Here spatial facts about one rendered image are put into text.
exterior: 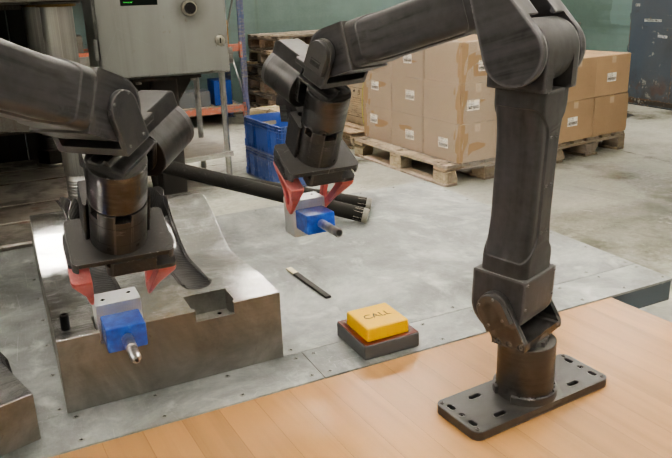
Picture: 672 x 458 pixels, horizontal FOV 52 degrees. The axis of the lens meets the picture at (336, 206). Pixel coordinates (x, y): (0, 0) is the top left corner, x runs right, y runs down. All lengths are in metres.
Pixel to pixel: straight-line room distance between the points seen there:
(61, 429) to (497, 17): 0.62
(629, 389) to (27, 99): 0.69
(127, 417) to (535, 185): 0.50
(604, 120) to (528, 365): 4.99
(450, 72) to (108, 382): 3.97
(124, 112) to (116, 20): 1.00
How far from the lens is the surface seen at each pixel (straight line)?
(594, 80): 5.55
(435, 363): 0.89
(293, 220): 0.99
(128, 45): 1.64
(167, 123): 0.73
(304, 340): 0.94
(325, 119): 0.88
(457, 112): 4.61
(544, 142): 0.71
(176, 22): 1.66
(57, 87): 0.60
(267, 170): 4.81
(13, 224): 1.68
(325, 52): 0.82
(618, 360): 0.94
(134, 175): 0.67
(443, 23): 0.75
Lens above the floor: 1.24
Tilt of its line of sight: 17 degrees down
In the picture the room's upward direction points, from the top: 2 degrees counter-clockwise
